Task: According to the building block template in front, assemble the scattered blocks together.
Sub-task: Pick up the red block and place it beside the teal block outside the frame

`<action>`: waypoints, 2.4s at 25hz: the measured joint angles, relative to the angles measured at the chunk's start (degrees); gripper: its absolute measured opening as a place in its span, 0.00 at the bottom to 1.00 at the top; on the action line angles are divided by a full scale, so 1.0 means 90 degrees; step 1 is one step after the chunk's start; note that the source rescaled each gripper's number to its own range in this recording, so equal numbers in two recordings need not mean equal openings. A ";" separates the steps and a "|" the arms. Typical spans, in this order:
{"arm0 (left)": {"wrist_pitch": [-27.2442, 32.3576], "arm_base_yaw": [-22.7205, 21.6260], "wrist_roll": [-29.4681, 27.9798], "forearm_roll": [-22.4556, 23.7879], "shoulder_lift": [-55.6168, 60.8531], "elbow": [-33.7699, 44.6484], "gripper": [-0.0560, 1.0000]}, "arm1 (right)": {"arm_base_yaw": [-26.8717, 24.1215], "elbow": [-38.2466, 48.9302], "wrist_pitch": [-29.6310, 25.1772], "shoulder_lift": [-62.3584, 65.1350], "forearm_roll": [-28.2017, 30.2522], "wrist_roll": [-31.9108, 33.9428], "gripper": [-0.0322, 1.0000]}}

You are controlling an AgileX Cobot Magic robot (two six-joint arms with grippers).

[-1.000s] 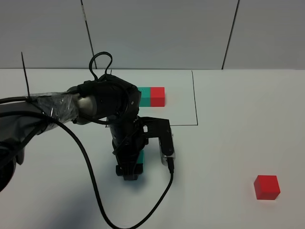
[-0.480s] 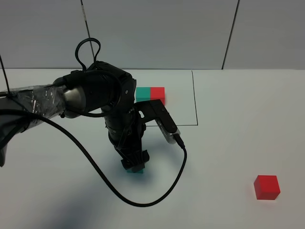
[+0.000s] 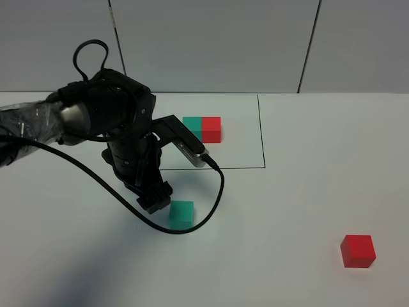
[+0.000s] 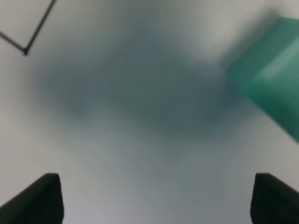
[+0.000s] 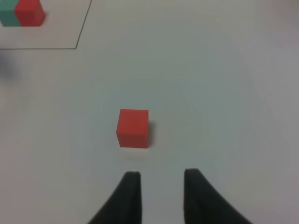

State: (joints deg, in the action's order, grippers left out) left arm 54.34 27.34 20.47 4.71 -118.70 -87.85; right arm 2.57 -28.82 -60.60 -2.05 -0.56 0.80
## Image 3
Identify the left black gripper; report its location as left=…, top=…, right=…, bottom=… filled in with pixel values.
left=102, top=133, right=173, bottom=214

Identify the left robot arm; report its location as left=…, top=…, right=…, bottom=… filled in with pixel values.
left=1, top=70, right=173, bottom=214

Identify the green template block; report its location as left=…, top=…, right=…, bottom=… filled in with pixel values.
left=182, top=116, right=202, bottom=141

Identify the red template block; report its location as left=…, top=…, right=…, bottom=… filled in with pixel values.
left=201, top=116, right=222, bottom=143

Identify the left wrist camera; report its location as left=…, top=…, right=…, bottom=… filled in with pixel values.
left=151, top=115, right=208, bottom=168

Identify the left camera cable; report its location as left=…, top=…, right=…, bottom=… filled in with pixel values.
left=0, top=38, right=225, bottom=235

